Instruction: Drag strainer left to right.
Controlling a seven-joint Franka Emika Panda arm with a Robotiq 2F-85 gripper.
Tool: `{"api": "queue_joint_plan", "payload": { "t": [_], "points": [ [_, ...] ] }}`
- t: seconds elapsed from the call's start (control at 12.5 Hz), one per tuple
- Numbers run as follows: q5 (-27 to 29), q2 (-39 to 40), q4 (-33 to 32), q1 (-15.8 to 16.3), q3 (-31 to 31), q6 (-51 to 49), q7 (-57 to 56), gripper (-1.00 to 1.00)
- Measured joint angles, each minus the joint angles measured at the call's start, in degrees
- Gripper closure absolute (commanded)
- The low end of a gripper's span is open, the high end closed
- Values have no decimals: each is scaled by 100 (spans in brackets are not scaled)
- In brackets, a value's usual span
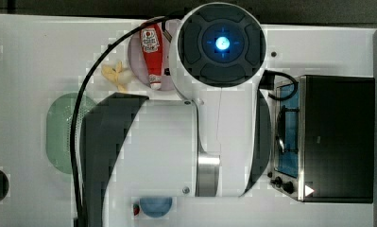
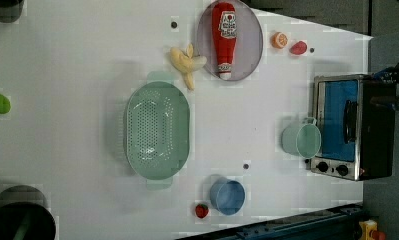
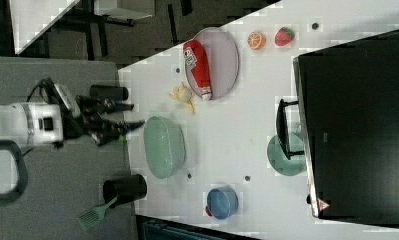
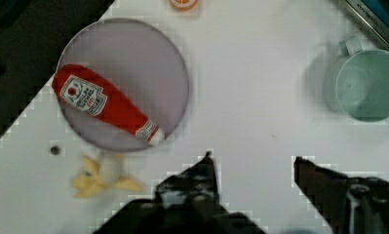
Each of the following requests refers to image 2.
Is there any red strawberry toy near orange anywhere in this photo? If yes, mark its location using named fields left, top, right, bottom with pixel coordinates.
left=290, top=41, right=308, bottom=55

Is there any blue metal frame rail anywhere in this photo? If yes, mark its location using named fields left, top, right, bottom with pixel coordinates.
left=178, top=204, right=368, bottom=240

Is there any green mug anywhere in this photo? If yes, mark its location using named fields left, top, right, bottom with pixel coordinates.
left=281, top=117, right=322, bottom=159

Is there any black steel toaster oven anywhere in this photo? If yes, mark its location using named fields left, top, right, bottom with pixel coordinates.
left=310, top=74, right=396, bottom=181

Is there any black robot base upper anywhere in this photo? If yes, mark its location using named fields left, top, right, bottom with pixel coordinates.
left=0, top=0, right=25, bottom=23

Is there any grey round plate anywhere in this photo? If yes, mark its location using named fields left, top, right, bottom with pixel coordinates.
left=196, top=0, right=263, bottom=81

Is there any green oval plastic strainer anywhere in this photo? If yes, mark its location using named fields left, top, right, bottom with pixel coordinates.
left=124, top=71, right=190, bottom=191

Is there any peeled banana toy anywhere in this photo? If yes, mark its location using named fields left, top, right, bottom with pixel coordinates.
left=169, top=43, right=207, bottom=91

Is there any small red strawberry toy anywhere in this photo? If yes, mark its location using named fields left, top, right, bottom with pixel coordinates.
left=195, top=204, right=209, bottom=219

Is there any orange slice toy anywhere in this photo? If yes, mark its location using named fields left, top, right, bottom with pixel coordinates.
left=271, top=32, right=288, bottom=49

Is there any blue cup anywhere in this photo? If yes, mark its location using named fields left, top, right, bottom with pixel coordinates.
left=210, top=177, right=246, bottom=216

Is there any red ketchup bottle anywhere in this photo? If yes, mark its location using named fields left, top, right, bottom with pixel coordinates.
left=212, top=2, right=237, bottom=80

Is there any yellow red emergency button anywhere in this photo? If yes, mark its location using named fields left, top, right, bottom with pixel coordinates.
left=359, top=220, right=386, bottom=240

